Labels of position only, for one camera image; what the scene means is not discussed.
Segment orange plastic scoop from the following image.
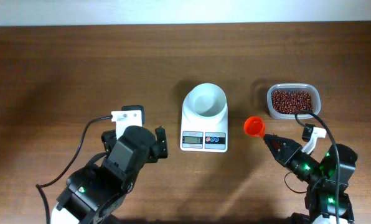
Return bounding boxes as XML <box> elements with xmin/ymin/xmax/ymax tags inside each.
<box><xmin>243</xmin><ymin>116</ymin><xmax>266</xmax><ymax>138</ymax></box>

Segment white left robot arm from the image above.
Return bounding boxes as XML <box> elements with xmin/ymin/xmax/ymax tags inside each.
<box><xmin>50</xmin><ymin>126</ymin><xmax>168</xmax><ymax>224</ymax></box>

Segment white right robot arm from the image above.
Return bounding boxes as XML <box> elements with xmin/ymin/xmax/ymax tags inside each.
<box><xmin>263</xmin><ymin>134</ymin><xmax>358</xmax><ymax>224</ymax></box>

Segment white digital kitchen scale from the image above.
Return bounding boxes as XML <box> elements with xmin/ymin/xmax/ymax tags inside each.
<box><xmin>179</xmin><ymin>95</ymin><xmax>229</xmax><ymax>153</ymax></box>

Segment red azuki beans in container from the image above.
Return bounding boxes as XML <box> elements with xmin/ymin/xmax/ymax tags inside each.
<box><xmin>271</xmin><ymin>90</ymin><xmax>313</xmax><ymax>114</ymax></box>

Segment clear plastic bean container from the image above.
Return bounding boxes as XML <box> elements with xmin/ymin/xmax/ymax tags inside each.
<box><xmin>266</xmin><ymin>83</ymin><xmax>321</xmax><ymax>119</ymax></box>

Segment white round bowl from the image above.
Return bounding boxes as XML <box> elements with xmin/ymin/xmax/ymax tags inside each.
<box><xmin>188</xmin><ymin>83</ymin><xmax>227</xmax><ymax>119</ymax></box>

